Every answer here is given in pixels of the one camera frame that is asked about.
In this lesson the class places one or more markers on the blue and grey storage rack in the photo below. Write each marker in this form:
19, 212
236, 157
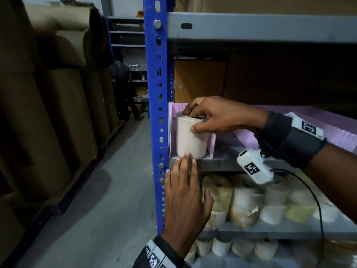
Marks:
127, 32

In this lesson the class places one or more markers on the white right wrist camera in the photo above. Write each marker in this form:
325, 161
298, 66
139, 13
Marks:
256, 170

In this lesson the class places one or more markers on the person's right hand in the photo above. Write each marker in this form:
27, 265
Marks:
228, 117

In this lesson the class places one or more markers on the stack of large brown rolls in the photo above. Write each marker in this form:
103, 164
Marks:
41, 108

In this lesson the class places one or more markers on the black right wristband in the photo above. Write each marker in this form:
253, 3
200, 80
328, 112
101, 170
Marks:
290, 147

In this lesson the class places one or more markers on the brown cardboard box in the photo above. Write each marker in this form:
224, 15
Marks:
293, 78
279, 5

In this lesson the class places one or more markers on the person's right forearm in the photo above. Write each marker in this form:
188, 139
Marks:
334, 181

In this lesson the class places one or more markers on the orange-brown cardboard box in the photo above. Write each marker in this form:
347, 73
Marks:
200, 80

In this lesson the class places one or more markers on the row of white paper rolls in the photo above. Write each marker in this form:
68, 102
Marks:
248, 198
223, 247

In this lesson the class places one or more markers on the white thermal paper roll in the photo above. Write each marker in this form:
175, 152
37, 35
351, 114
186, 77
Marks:
192, 145

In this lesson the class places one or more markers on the person's left hand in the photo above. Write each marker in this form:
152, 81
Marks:
184, 209

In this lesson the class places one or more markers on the white marker tag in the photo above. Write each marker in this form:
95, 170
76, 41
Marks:
306, 126
156, 256

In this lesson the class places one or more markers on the black wristband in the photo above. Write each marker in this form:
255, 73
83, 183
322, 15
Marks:
167, 251
290, 147

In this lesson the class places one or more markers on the black left wristband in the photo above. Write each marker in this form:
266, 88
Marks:
167, 251

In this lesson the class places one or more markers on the black pallet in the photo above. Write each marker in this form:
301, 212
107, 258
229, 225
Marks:
78, 187

